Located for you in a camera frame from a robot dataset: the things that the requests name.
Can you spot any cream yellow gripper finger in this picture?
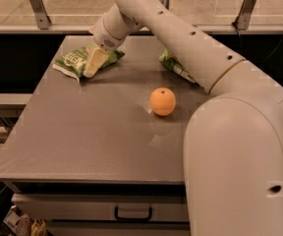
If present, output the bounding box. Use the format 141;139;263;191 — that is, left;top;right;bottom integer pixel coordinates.
84;46;108;78

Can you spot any green jalapeno chip bag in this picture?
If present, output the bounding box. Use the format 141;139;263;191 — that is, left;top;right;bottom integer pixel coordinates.
53;44;125;82

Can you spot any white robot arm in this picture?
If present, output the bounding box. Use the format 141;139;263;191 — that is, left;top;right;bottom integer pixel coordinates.
90;0;283;236

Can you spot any green white snack bag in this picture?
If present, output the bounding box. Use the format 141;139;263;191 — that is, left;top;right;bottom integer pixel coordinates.
159;49;196;84

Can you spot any orange fruit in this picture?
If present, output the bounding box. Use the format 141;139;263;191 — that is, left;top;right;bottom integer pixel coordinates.
149;88;176;116

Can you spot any grey cabinet drawer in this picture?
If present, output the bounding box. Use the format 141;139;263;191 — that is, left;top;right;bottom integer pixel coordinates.
12;194;189;222

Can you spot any left metal rail bracket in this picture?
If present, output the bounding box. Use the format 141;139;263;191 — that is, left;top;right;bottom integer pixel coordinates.
29;0;51;30

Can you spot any right metal rail bracket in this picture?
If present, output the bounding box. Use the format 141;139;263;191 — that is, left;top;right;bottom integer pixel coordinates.
233;0;257;30

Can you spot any black drawer handle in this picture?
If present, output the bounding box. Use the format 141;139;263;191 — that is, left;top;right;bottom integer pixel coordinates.
114;206;153;222

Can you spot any black cable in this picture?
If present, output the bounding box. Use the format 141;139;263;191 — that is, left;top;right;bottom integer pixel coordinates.
234;22;283;67

